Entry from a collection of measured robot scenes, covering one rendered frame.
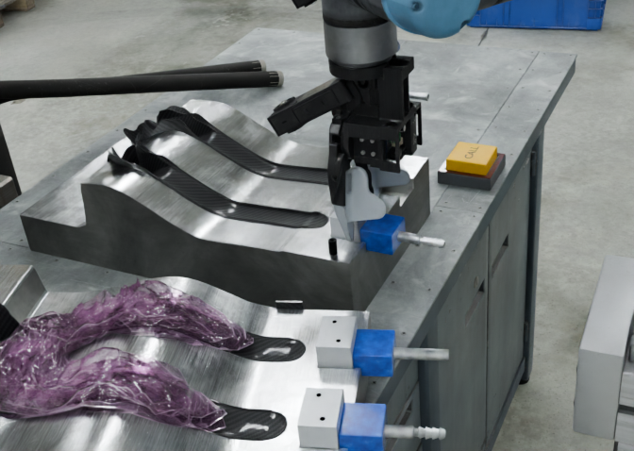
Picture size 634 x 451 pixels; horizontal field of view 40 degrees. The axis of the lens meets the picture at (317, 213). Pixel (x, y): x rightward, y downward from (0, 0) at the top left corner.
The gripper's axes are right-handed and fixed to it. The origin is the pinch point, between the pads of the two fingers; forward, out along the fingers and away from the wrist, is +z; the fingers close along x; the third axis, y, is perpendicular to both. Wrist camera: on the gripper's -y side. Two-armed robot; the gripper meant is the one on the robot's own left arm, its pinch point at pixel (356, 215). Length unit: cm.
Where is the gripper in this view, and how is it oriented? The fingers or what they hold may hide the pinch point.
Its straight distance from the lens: 102.9
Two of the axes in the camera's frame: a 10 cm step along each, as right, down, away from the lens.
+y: 9.0, 1.6, -4.2
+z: 0.9, 8.5, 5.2
